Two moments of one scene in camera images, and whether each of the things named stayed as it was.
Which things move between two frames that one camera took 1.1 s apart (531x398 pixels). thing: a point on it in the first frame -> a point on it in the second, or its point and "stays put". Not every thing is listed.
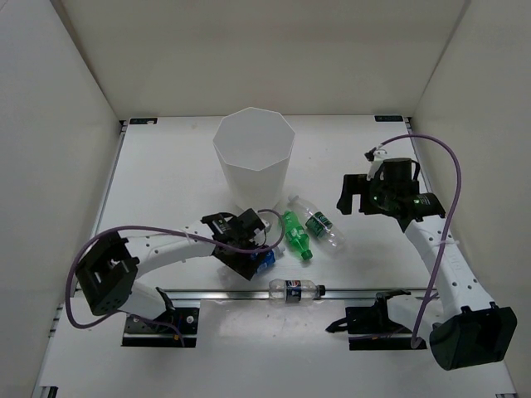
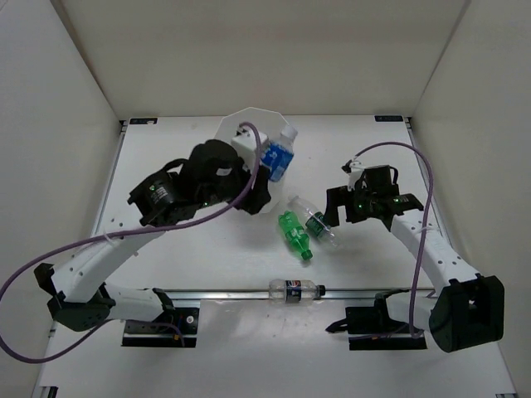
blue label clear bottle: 270,257 -> 278,153
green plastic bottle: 296,235 stays put
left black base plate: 139,333 stays put
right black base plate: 372,320 stays put
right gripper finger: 353,184 -> 335,197
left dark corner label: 143,120 stays put
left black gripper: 245,266 -> 260,194
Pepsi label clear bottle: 296,292 stays put
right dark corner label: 388,118 stays put
